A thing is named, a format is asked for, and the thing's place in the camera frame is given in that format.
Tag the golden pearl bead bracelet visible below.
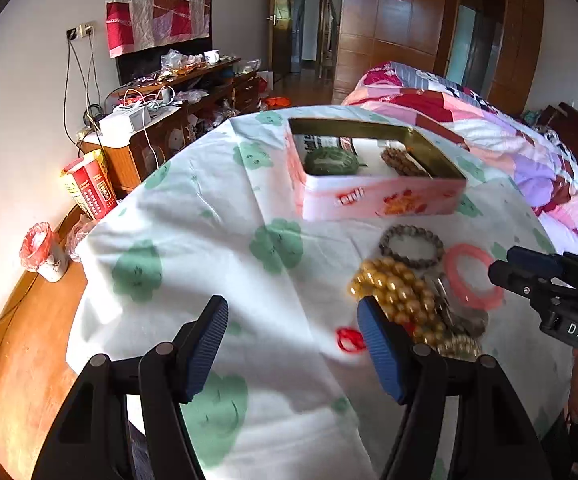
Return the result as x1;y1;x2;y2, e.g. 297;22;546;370
346;257;445;346

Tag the brown wooden bead mala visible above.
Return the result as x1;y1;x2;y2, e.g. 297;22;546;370
381;148;430;178

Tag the green jade bangle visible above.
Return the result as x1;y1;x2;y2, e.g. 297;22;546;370
303;148;359;177

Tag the wooden bedroom door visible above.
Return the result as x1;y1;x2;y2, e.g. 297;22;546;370
267;0;293;81

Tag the silver bangle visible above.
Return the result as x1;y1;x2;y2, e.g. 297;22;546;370
423;271;488;339

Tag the pink patchwork quilt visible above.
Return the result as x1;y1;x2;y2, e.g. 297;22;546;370
342;62;578;236

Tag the white cloth with green clouds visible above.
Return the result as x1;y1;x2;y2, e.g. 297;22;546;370
64;104;578;480

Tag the pink cookie tin box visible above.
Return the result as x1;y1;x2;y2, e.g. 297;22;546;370
286;118;467;221

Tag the paper leaflet in tin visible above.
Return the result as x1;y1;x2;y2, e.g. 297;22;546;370
293;134;432;178

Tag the red yellow gift bag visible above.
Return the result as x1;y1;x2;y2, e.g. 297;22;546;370
60;150;117;220

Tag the red plastic bag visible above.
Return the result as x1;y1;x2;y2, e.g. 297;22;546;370
19;222;54;272

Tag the wooden TV cabinet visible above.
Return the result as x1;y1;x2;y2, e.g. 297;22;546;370
80;58;259;196

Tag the white box on cabinet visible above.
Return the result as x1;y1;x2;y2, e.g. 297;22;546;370
99;106;151;146

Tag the orange item on floor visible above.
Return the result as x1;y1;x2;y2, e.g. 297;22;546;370
261;96;292;110

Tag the wooden wardrobe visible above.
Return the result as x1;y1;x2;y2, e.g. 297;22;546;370
332;0;545;115

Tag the black television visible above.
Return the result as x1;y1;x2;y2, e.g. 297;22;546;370
113;3;212;84

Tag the red patchwork TV cover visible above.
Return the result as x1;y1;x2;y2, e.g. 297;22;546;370
105;0;212;58

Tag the red string knot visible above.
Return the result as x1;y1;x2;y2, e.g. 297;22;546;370
336;327;367;354

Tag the cream pearl necklace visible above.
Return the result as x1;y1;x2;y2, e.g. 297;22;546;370
435;331;484;361

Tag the dark stone bead bracelet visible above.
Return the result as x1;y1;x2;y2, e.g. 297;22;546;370
378;224;446;270

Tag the wall power socket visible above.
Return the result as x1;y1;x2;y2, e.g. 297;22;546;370
66;22;94;41

